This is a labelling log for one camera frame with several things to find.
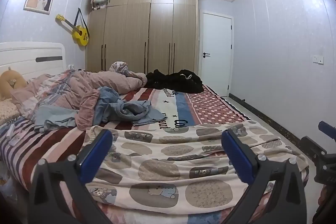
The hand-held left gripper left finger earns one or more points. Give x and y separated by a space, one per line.
97 154

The white bed headboard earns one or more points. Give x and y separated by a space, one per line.
26 56

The black clothes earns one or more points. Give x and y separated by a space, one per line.
183 82

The small white object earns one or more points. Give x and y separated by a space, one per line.
17 138

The white wall socket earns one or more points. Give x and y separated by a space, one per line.
318 59

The blue cloth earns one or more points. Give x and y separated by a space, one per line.
131 108

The yellow guitar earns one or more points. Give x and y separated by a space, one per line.
80 35

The striped polka dot blanket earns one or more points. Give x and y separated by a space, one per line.
210 108

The wooden wardrobe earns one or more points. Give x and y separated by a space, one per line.
136 35

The floral pillow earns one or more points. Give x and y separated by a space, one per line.
8 111

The pink quilt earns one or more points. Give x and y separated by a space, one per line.
110 79

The white door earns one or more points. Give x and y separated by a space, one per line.
216 37

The bear print pants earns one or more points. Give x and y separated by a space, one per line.
162 161

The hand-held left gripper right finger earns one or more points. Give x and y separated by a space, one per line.
236 158

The tan plush toy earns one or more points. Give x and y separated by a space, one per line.
8 82

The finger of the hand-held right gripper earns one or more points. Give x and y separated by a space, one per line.
312 148
326 129

